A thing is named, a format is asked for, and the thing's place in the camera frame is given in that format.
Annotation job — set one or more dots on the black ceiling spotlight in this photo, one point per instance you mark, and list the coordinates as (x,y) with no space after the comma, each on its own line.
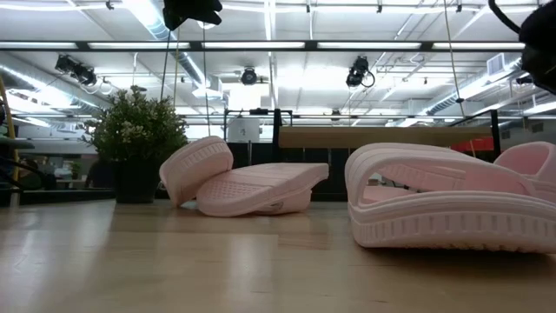
(357,74)
(78,71)
(249,77)

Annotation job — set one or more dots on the wooden shelf with black frame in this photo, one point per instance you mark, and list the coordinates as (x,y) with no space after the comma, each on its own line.
(369,135)

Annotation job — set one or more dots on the pink rubber slide sandal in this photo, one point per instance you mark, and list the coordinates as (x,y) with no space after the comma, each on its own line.
(527,158)
(195,167)
(260,187)
(434,217)

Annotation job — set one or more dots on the black desk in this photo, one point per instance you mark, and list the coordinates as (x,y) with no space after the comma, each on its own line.
(15,143)

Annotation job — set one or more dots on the green potted plant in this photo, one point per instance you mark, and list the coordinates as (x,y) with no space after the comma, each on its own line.
(134,130)

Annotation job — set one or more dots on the white ceiling air vent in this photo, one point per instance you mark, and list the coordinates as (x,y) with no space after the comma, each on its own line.
(499,64)

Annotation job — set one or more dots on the black ceiling light rail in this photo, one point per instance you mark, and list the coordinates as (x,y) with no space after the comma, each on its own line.
(195,45)

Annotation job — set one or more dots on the red storage bins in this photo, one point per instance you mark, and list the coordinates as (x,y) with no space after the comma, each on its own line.
(473,144)

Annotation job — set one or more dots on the white box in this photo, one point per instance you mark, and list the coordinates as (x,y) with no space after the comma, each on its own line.
(243,130)

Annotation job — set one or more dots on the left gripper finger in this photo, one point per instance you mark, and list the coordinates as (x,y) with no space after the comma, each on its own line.
(174,13)
(204,11)

